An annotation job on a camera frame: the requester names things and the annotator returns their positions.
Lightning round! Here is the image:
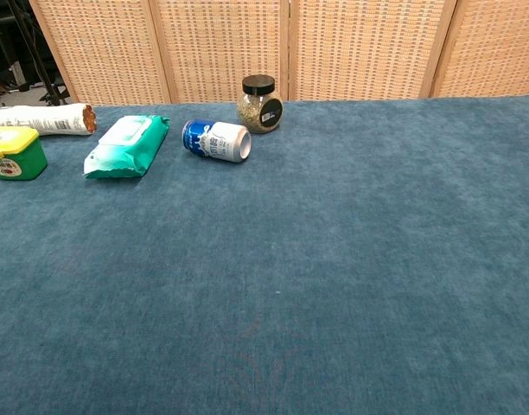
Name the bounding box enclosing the blue and white drink can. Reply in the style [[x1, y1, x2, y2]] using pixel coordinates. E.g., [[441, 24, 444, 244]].
[[182, 119, 252, 164]]

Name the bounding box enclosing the glass spice jar, black lid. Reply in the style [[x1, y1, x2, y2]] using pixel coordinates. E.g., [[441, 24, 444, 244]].
[[236, 74, 284, 135]]

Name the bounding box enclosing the woven wicker screen panel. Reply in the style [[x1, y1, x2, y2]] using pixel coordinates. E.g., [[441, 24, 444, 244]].
[[288, 0, 458, 102], [430, 0, 529, 99], [150, 0, 290, 104], [29, 0, 173, 106]]

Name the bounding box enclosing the blue tablecloth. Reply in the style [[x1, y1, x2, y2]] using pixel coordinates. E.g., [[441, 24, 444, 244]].
[[0, 95, 529, 415]]

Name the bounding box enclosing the white bottle with orange cap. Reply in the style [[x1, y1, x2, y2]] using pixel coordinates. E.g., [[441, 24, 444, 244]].
[[0, 103, 98, 137]]

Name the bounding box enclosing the green box yellow lid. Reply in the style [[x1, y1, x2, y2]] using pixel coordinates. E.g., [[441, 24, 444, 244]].
[[0, 125, 48, 182]]

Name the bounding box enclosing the black tripod stand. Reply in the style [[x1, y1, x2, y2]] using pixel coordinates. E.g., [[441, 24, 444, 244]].
[[7, 0, 72, 106]]

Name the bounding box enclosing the green wet wipes pack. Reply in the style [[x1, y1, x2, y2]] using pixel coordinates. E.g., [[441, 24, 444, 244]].
[[83, 114, 171, 180]]

